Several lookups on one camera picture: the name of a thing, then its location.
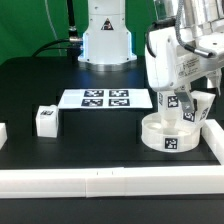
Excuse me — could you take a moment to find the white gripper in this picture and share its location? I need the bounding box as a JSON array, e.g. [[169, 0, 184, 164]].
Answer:
[[145, 21, 224, 113]]

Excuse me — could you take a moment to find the white round stool seat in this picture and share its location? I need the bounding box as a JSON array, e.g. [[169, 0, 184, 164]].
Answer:
[[141, 113, 200, 153]]

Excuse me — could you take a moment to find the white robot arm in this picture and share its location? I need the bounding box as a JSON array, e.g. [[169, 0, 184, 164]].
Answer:
[[145, 0, 224, 113]]

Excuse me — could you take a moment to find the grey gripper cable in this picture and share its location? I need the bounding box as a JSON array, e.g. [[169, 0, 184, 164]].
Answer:
[[145, 0, 214, 59]]

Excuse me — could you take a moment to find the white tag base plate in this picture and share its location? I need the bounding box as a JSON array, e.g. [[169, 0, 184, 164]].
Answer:
[[58, 89, 152, 109]]

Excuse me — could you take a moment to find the white front fence rail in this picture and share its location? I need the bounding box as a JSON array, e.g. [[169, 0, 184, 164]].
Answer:
[[0, 165, 224, 198]]

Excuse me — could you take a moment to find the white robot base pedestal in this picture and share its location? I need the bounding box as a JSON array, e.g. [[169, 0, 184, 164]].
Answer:
[[78, 0, 137, 66]]

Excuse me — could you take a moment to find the black base cable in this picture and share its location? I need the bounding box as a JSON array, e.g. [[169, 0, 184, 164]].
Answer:
[[31, 0, 84, 58]]

